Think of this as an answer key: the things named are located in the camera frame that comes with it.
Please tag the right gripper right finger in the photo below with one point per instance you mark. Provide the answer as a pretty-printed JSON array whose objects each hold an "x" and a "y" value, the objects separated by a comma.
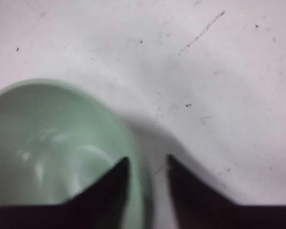
[{"x": 198, "y": 206}]

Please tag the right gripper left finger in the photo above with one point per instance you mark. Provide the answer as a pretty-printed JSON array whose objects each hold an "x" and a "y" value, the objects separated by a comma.
[{"x": 100, "y": 206}]

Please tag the green bowl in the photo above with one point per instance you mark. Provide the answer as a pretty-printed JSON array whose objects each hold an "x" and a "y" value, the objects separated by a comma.
[{"x": 56, "y": 141}]

